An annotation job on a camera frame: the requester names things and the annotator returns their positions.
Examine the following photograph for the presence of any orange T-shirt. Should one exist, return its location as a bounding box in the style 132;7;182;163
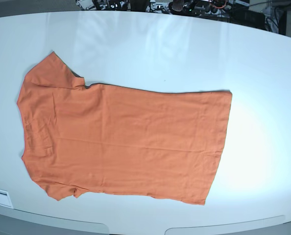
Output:
17;53;232;205

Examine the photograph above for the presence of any white power strip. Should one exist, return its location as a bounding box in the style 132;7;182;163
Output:
150;0;171;8

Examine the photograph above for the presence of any background cable clutter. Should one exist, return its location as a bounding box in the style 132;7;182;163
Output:
169;0;287;34

